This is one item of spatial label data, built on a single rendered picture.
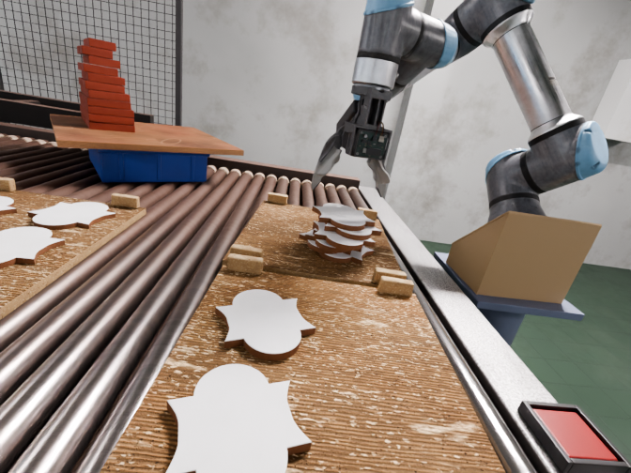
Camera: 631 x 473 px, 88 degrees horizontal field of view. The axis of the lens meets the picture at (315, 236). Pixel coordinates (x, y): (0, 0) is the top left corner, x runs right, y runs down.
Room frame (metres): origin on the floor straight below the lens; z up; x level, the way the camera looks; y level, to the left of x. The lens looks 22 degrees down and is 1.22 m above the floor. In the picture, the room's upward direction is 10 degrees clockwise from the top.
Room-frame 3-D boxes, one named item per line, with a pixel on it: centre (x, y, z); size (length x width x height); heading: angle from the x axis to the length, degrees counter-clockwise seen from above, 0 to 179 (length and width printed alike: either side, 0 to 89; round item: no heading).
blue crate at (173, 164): (1.09, 0.60, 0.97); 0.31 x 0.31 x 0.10; 41
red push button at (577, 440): (0.28, -0.33, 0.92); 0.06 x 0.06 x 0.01; 6
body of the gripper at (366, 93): (0.64, -0.06, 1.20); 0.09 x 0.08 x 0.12; 15
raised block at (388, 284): (0.52, -0.16, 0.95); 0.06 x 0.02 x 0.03; 93
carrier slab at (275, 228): (0.74, -0.01, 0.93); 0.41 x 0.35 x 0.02; 2
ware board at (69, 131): (1.14, 0.64, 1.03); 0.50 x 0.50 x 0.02; 41
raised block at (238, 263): (0.50, 0.11, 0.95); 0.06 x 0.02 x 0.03; 93
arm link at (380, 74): (0.65, -0.06, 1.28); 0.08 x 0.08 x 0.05
